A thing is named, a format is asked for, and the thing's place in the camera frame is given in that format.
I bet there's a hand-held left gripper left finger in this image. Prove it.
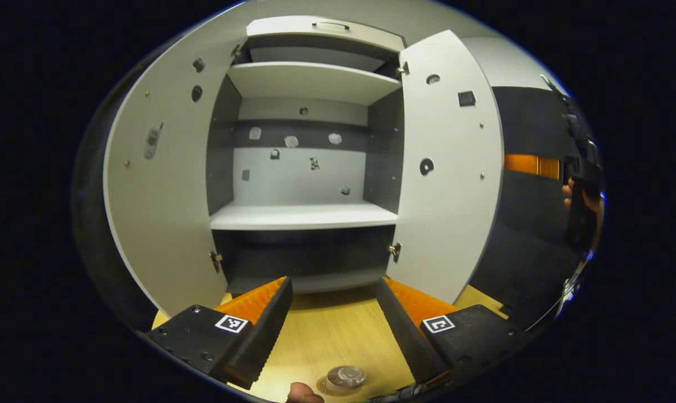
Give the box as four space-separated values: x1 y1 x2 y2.
146 276 295 391

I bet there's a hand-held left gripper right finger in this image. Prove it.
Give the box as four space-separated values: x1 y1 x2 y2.
375 277 532 387

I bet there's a clear bottle with pink label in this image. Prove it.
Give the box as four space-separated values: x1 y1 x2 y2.
325 365 367 391

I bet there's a round coaster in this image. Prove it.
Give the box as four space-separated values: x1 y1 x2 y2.
315 375 366 398

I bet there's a white cabinet door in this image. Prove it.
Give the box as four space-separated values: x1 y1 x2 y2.
102 34 249 320
385 30 505 306

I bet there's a grey and white cabinet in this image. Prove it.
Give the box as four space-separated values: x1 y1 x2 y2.
206 16 407 297

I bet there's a white cabinet shelf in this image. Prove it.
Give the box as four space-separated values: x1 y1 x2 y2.
227 62 403 107

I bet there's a white cabinet drawer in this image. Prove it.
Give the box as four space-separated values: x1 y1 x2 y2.
246 16 405 54

